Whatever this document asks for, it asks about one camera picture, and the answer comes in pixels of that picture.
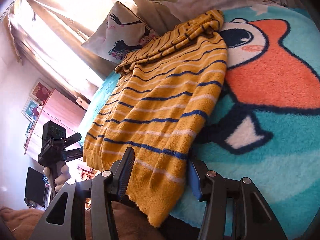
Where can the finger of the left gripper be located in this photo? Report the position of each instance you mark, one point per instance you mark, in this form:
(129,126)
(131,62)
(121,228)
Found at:
(74,154)
(72,139)

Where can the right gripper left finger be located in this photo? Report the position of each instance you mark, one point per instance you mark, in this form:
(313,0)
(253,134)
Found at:
(107,187)

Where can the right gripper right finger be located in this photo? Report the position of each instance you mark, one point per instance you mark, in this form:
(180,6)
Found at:
(252,217)

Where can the yellow striped knit sweater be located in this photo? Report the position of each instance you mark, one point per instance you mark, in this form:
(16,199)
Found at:
(166,92)

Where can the left gloved hand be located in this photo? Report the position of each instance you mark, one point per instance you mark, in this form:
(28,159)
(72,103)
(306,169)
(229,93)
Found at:
(61,179)

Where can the wooden dresser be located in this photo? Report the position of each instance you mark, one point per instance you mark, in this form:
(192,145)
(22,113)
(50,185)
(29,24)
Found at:
(60,110)

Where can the black monitor screen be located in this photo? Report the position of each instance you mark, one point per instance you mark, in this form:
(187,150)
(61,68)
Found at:
(34,188)

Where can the brown fuzzy blanket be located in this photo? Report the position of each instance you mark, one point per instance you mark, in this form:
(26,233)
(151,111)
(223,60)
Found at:
(130,223)

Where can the beige sheer curtain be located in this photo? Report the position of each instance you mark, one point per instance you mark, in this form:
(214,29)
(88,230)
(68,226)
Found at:
(51,33)

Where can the lady silhouette cushion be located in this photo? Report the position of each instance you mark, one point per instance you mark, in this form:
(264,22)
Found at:
(121,32)

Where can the black camera box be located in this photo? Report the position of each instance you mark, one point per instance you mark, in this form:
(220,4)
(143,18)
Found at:
(52,130)

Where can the framed wall picture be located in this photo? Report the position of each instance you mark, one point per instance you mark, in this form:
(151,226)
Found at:
(40,92)
(32,109)

